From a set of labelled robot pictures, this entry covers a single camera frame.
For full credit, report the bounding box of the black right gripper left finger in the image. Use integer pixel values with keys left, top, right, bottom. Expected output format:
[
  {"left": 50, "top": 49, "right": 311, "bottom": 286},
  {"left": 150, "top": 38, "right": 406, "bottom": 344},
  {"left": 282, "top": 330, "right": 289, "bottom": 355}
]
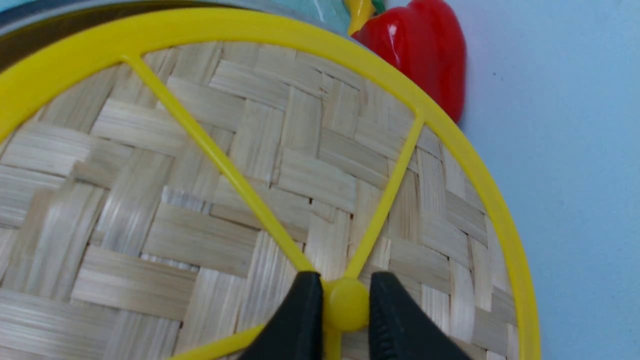
[{"left": 238, "top": 271, "right": 323, "bottom": 360}]

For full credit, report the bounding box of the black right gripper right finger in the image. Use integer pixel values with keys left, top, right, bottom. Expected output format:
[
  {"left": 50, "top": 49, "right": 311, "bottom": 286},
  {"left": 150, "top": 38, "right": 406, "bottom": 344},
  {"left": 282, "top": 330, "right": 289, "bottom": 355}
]
[{"left": 369, "top": 271, "right": 470, "bottom": 360}]

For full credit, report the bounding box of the yellow rimmed woven steamer lid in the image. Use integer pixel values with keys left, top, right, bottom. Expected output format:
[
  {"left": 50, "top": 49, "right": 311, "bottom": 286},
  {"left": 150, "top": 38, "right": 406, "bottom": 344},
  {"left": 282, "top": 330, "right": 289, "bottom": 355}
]
[{"left": 1, "top": 7, "right": 542, "bottom": 360}]

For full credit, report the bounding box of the stainless steel pot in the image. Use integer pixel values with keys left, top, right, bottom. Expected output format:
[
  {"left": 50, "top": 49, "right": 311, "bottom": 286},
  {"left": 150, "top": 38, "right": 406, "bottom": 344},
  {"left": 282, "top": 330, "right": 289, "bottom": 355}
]
[{"left": 0, "top": 0, "right": 350, "bottom": 69}]

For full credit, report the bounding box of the red bell pepper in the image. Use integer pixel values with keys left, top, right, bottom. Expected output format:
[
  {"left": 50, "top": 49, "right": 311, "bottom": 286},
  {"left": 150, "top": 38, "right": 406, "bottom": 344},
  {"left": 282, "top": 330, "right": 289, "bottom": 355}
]
[{"left": 351, "top": 0, "right": 467, "bottom": 123}]

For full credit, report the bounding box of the yellow banana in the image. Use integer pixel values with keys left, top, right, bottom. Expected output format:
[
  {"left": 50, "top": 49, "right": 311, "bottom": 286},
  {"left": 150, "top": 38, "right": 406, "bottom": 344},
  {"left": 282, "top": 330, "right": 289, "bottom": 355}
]
[{"left": 343, "top": 0, "right": 375, "bottom": 35}]

